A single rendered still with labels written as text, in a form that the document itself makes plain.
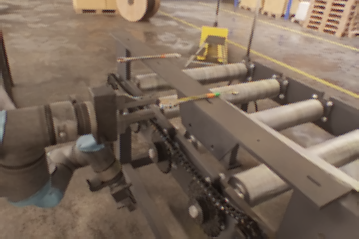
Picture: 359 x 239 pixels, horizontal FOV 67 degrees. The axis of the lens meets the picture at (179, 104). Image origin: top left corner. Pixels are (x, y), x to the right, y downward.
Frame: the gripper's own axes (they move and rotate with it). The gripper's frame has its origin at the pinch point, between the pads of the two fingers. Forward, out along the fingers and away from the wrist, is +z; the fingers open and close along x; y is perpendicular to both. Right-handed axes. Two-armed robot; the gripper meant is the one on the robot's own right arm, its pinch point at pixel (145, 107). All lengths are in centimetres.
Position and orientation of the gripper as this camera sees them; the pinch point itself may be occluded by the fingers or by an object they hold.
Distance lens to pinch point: 69.3
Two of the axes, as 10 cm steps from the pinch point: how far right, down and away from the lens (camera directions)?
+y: 4.9, 4.4, -7.5
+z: 8.7, -1.7, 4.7
